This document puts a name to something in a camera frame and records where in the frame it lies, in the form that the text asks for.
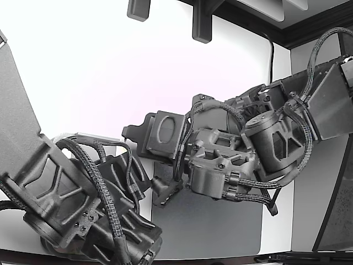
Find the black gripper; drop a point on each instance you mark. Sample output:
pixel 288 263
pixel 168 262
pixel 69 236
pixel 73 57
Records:
pixel 165 138

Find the black 3D printed robot arm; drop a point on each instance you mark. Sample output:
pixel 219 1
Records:
pixel 16 124

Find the gray mat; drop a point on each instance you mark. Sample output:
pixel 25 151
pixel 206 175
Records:
pixel 207 226

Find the black bracket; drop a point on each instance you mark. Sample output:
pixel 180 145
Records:
pixel 202 22
pixel 138 9

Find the black frame rail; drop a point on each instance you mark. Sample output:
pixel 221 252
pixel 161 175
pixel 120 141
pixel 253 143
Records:
pixel 275 25

